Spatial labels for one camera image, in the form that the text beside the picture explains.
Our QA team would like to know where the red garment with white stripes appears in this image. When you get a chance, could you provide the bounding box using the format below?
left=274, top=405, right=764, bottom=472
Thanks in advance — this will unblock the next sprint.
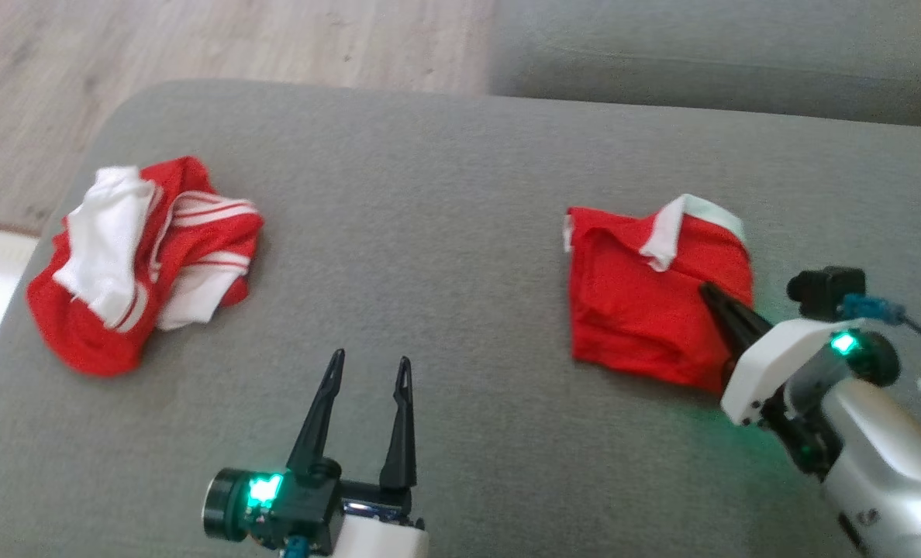
left=26, top=155, right=266, bottom=378

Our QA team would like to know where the grey sofa chaise cushion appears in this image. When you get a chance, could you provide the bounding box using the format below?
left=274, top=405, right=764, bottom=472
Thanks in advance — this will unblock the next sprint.
left=0, top=77, right=921, bottom=558

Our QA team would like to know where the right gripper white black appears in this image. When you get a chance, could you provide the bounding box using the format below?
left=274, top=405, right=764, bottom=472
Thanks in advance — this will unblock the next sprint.
left=699, top=282, right=901, bottom=426

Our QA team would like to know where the red jersey with white collar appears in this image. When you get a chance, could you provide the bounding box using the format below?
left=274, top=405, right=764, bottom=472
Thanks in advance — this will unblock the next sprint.
left=563, top=194, right=756, bottom=394

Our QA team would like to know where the grey sofa back cushion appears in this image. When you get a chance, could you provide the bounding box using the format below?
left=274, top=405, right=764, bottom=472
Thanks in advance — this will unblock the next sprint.
left=490, top=0, right=921, bottom=131

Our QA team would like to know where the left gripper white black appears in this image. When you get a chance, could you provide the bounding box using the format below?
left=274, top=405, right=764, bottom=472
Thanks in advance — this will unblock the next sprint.
left=203, top=349, right=430, bottom=558

